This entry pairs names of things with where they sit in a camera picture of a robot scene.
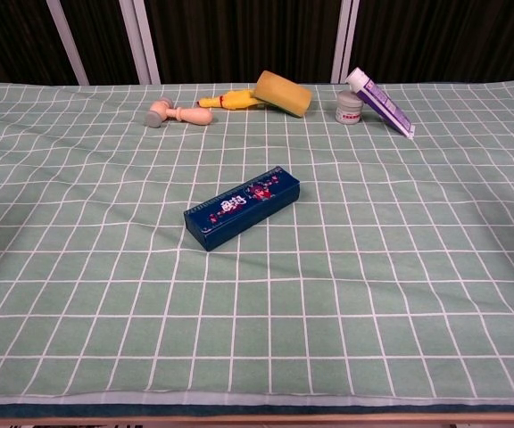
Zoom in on wide white frame post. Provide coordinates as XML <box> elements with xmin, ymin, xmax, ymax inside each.
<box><xmin>119</xmin><ymin>0</ymin><xmax>162</xmax><ymax>85</ymax></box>

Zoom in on thin white frame post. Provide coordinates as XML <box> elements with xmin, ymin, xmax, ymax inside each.
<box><xmin>46</xmin><ymin>0</ymin><xmax>90</xmax><ymax>86</ymax></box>

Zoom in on purple white toothpaste tube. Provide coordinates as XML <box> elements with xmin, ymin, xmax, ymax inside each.
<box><xmin>344</xmin><ymin>67</ymin><xmax>417</xmax><ymax>141</ymax></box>

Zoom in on yellow sponge block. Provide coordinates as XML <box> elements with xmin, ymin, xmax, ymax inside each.
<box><xmin>253</xmin><ymin>70</ymin><xmax>314</xmax><ymax>119</ymax></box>

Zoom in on dark blue underlay cloth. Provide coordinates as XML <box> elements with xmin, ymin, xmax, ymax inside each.
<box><xmin>0</xmin><ymin>403</ymin><xmax>514</xmax><ymax>419</ymax></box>

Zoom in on dark pleated curtain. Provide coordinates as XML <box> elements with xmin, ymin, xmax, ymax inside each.
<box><xmin>0</xmin><ymin>0</ymin><xmax>514</xmax><ymax>86</ymax></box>

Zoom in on green checked tablecloth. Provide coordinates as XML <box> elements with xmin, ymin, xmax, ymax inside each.
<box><xmin>0</xmin><ymin>78</ymin><xmax>514</xmax><ymax>407</ymax></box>

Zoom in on pink wooden toy hammer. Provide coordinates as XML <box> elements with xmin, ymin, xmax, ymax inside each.
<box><xmin>144</xmin><ymin>97</ymin><xmax>214</xmax><ymax>129</ymax></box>

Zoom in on white double frame post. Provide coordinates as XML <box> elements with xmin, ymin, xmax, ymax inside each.
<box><xmin>330</xmin><ymin>0</ymin><xmax>361</xmax><ymax>84</ymax></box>

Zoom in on yellow rubber chicken toy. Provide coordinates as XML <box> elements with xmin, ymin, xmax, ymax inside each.
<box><xmin>196</xmin><ymin>88</ymin><xmax>267</xmax><ymax>111</ymax></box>

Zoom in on small white cream jar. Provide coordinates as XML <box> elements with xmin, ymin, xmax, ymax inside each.
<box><xmin>335</xmin><ymin>89</ymin><xmax>364</xmax><ymax>126</ymax></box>

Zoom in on dark blue glasses case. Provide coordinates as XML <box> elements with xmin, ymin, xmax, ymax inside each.
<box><xmin>182</xmin><ymin>164</ymin><xmax>302</xmax><ymax>253</ymax></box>

